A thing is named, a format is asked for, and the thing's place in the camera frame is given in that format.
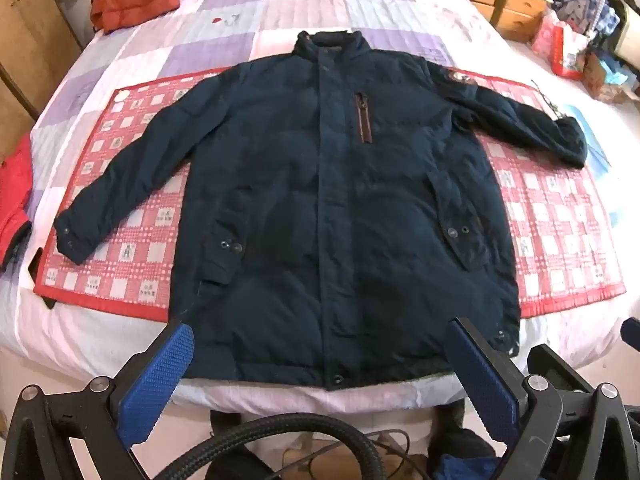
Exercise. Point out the wooden drawer cabinet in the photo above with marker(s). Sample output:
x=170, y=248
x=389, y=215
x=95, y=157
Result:
x=515, y=10

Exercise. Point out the navy padded jacket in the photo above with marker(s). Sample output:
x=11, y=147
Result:
x=320, y=210

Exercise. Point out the purple patchwork bed quilt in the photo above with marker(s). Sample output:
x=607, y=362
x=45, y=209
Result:
x=300, y=5

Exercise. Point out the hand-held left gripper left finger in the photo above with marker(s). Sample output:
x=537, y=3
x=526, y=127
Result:
x=155, y=375

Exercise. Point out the wooden wardrobe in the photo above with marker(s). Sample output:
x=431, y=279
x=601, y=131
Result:
x=30, y=35

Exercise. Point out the cardboard box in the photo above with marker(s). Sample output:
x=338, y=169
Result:
x=607, y=80

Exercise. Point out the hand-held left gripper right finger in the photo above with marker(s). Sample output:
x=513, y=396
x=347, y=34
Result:
x=480, y=375

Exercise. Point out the red plastic bag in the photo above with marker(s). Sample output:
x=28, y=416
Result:
x=562, y=47

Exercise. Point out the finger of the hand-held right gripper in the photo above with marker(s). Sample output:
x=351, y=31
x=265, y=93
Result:
x=632, y=334

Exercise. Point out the beige storage bin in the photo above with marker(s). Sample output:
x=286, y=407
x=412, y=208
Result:
x=627, y=30

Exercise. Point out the red garment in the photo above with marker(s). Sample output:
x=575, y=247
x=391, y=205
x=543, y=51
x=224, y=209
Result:
x=14, y=200

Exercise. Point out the red checkered mat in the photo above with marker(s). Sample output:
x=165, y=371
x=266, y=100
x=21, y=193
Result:
x=550, y=220

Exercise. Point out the light blue cloth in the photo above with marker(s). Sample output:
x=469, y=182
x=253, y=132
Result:
x=597, y=152

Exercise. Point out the pile of patterned clothes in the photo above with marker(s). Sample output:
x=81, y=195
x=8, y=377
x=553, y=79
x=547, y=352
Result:
x=585, y=7

